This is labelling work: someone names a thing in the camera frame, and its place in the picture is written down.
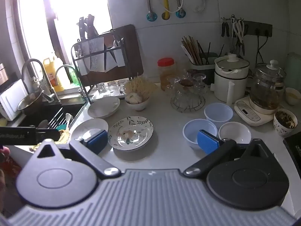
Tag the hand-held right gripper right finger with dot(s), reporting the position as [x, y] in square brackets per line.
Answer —
[207, 141]

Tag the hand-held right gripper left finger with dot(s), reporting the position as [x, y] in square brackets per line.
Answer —
[95, 141]

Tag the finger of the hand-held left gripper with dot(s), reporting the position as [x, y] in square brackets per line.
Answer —
[48, 135]

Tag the white deep plate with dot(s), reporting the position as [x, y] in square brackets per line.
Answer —
[87, 126]

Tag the pale blue plastic bowl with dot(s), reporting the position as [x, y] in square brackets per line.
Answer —
[191, 131]

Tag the white shallow bowl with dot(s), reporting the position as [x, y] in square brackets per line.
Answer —
[103, 108]

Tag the leaf pattern plate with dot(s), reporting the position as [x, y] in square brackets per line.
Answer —
[131, 131]

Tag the yellow sponge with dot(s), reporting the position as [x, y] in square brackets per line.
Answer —
[64, 137]

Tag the black kitchen sink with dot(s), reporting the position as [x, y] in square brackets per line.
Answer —
[35, 120]

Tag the white spoon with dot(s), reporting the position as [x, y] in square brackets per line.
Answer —
[67, 119]

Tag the white ceramic bowl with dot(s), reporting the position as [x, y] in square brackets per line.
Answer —
[235, 133]

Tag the steel pot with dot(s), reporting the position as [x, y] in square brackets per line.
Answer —
[29, 101]

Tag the white cutting board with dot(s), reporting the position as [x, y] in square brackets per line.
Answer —
[13, 98]

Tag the cream kettle heating base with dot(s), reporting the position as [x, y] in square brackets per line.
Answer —
[249, 113]

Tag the tray of drinking glasses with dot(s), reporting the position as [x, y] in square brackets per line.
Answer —
[108, 91]

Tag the small glass dish brown contents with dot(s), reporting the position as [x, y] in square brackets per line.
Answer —
[186, 83]

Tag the upturned glass cup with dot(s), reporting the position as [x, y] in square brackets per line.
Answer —
[199, 80]

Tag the yellow detergent bottle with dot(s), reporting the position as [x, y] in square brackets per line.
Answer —
[51, 73]

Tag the white electric cooker pot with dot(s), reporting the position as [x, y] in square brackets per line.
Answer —
[231, 82]

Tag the green bottle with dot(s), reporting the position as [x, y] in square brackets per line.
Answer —
[74, 76]

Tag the pale bristle brush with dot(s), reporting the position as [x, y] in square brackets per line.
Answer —
[140, 86]

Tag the small curved faucet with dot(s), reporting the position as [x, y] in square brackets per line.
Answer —
[67, 66]

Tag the tall grey faucet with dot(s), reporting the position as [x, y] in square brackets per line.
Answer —
[28, 63]

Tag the red lid plastic jar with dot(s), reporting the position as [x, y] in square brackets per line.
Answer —
[167, 74]

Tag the patterned cup with residue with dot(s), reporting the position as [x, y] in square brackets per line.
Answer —
[285, 123]

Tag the green chopstick holder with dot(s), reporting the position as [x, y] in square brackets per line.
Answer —
[207, 60]

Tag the black dish rack with board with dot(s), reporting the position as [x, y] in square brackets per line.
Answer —
[77, 58]

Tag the glass kettle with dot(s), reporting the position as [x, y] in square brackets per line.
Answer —
[268, 87]

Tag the black flat appliance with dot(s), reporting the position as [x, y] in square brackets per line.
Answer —
[294, 147]

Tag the bundle of wooden chopsticks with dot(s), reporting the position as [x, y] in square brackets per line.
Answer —
[191, 49]

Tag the dark wooden cutting board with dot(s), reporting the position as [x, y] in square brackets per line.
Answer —
[128, 51]

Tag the cream cup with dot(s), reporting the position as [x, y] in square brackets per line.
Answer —
[292, 96]

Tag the white kitchen scissors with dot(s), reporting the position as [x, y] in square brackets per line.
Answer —
[239, 34]

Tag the set of kitchen knives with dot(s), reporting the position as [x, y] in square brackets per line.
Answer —
[88, 27]

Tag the black pliers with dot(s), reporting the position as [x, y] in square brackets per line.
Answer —
[225, 28]

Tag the pale green kettle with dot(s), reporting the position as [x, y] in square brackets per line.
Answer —
[294, 66]

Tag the black power strip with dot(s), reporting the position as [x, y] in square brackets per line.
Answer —
[257, 28]

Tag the window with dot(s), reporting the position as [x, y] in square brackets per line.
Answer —
[70, 9]

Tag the teal pipe flange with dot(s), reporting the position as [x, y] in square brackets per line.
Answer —
[180, 14]
[151, 17]

